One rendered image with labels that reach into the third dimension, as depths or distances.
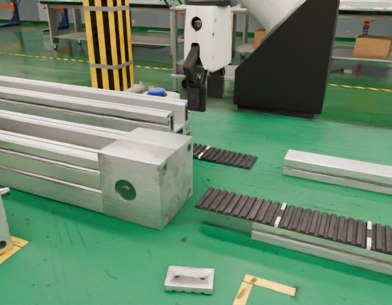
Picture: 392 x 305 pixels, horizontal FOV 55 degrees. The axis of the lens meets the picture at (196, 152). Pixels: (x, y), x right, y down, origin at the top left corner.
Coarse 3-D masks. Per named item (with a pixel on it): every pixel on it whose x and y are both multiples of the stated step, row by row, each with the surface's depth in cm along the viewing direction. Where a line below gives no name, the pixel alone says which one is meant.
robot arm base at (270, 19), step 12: (240, 0) 96; (252, 0) 92; (264, 0) 91; (276, 0) 90; (288, 0) 90; (300, 0) 91; (252, 12) 95; (264, 12) 92; (276, 12) 91; (288, 12) 87; (264, 24) 95; (276, 24) 89; (264, 36) 93
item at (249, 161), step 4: (248, 156) 68; (252, 156) 69; (256, 156) 68; (244, 160) 66; (248, 160) 67; (252, 160) 67; (244, 164) 65; (248, 164) 65; (252, 164) 66; (244, 168) 65; (248, 168) 64
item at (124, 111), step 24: (0, 96) 79; (24, 96) 76; (48, 96) 74; (72, 96) 80; (96, 96) 78; (120, 96) 75; (144, 96) 75; (72, 120) 73; (96, 120) 71; (120, 120) 68; (144, 120) 68; (168, 120) 65
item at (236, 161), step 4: (240, 152) 69; (236, 156) 68; (240, 156) 69; (244, 156) 68; (232, 160) 66; (236, 160) 67; (240, 160) 66; (232, 164) 65; (236, 164) 65; (240, 164) 66
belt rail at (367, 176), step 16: (288, 160) 61; (304, 160) 61; (320, 160) 61; (336, 160) 61; (352, 160) 61; (304, 176) 61; (320, 176) 60; (336, 176) 60; (352, 176) 58; (368, 176) 57; (384, 176) 56; (384, 192) 57
